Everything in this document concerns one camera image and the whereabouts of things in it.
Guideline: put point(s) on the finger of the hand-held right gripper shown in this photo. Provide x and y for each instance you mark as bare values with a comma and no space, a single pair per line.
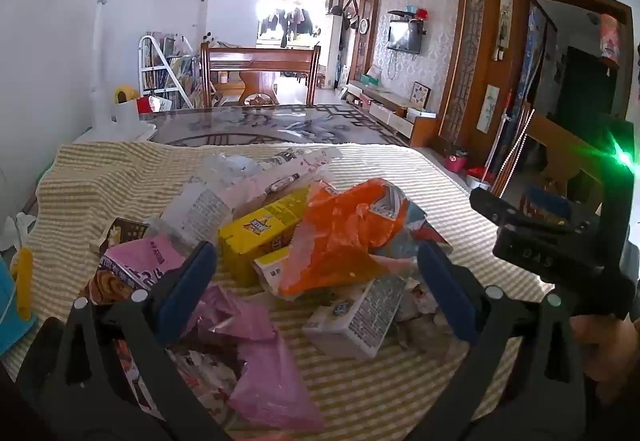
492,206
545,203

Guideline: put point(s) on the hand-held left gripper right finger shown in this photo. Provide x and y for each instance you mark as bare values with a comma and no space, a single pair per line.
445,291

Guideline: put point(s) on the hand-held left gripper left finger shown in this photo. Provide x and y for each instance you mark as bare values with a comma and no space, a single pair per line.
187,288

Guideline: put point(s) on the yellow carton box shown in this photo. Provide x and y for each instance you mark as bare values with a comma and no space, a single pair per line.
255,231

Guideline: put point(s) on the small white carton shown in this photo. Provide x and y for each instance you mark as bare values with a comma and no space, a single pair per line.
350,321

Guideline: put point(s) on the pink plastic wrapper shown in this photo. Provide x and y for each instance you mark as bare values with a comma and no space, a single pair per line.
270,371

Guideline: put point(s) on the orange plastic snack bag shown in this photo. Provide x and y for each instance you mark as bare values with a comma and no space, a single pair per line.
340,231

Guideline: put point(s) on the person's right hand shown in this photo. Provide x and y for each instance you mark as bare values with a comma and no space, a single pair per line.
607,351

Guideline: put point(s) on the crumpled printed paper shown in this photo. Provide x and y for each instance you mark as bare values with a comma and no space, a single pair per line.
420,316

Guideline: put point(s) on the red bucket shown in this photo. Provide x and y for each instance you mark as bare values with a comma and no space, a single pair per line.
456,162

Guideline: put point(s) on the pink cookie snack bag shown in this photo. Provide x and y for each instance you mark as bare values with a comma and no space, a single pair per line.
135,256

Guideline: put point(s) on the white mop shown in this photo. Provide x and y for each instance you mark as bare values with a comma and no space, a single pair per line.
500,136

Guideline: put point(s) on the carved wooden chair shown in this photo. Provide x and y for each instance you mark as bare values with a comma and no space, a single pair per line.
565,136

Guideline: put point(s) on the crushed clear plastic bottle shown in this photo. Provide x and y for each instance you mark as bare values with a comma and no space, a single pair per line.
205,211

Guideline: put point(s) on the red white printed wrapper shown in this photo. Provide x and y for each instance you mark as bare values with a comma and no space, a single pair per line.
200,371

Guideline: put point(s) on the brown wrapper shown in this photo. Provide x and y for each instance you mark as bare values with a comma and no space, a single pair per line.
122,231

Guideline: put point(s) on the hanging scroll painting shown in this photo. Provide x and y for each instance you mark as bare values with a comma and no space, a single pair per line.
505,21
489,108

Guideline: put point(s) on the yellow striped tablecloth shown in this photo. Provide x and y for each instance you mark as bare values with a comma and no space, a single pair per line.
125,176

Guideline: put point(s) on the low television cabinet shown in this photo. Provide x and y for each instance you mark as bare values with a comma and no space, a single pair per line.
395,113

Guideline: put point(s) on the torn white pink wrapper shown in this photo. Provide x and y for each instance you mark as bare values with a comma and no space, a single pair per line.
290,166

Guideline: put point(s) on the blue green box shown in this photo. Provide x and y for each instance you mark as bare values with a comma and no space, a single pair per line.
12,311

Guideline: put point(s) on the red hanging ornament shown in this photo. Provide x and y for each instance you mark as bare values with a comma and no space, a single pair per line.
610,38

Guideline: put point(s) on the red bag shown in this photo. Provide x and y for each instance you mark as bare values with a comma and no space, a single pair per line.
143,105

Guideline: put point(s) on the yellow round container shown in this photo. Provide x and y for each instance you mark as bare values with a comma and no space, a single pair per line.
125,94

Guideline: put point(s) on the white metal book rack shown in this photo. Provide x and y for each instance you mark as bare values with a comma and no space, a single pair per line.
160,71

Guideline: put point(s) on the white standing air conditioner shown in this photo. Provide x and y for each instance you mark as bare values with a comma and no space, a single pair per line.
336,51

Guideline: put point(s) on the white floor lamp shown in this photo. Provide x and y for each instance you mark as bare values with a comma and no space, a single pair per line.
97,71

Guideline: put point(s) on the wooden dining chair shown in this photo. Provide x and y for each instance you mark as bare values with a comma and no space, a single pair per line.
260,58

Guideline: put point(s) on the hanging clothes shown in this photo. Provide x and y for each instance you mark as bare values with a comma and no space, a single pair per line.
290,21

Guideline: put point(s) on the patterned picture frame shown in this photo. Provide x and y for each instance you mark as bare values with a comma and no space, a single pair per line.
421,95

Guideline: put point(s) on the blue wall poster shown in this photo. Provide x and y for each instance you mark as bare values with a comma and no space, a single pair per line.
532,51

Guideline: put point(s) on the wall television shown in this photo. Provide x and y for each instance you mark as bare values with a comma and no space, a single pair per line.
405,37

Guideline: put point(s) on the wall shelf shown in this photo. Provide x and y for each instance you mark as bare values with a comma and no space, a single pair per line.
407,13

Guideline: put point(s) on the round wall clock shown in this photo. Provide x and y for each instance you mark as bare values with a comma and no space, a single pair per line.
364,24

